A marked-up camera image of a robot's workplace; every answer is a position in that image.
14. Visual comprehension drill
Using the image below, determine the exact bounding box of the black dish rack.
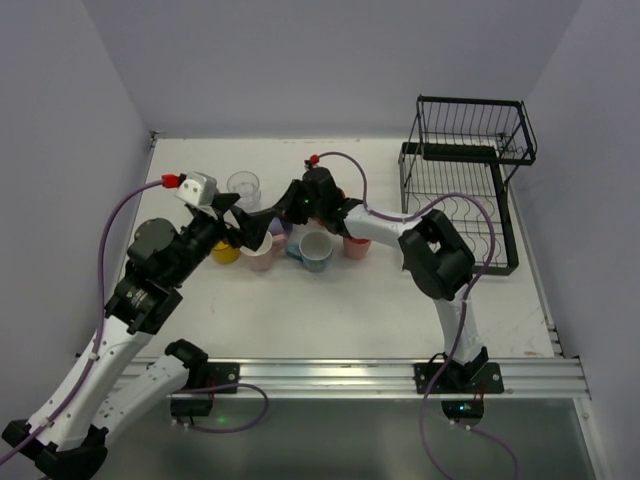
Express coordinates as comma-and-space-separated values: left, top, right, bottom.
398, 95, 537, 276

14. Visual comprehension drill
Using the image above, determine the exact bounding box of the aluminium mounting rail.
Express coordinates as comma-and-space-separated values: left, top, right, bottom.
67, 354, 591, 399

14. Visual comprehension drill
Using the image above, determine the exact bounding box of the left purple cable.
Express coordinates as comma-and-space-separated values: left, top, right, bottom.
0, 172, 271, 464

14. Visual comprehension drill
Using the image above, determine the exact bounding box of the pink ceramic mug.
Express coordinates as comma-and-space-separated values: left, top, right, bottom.
240, 232, 287, 272

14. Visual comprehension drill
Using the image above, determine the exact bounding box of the left control box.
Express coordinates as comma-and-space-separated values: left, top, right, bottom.
170, 397, 213, 426

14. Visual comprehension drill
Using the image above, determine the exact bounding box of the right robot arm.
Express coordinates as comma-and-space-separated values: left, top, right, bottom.
274, 167, 488, 388

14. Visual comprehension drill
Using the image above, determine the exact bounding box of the lavender cup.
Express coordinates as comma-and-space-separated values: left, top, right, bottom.
268, 218, 293, 237

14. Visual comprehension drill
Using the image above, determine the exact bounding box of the clear glass rack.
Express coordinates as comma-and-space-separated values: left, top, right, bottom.
226, 171, 261, 212

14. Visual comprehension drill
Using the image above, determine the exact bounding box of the pink tumbler cup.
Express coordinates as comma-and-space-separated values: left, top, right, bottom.
343, 238, 371, 260

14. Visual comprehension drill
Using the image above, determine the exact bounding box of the yellow mug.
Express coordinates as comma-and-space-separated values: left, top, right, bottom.
211, 241, 241, 265

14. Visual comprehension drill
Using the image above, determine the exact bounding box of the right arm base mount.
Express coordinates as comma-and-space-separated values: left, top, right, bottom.
412, 349, 505, 394

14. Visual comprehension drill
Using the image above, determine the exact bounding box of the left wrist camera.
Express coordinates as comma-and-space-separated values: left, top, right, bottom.
174, 171, 218, 208

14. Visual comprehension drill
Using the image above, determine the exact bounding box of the right control box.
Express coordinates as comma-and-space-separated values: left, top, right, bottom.
441, 400, 485, 427

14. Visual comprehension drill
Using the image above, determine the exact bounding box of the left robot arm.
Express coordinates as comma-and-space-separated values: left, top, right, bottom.
2, 194, 275, 479

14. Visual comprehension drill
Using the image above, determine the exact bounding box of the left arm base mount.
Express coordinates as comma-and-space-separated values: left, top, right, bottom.
204, 362, 240, 387

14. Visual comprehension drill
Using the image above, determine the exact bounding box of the blue mug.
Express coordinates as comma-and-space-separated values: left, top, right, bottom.
285, 231, 333, 273

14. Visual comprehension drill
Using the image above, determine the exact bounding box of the control box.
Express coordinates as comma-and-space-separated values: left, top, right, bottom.
441, 400, 485, 427
170, 397, 213, 426

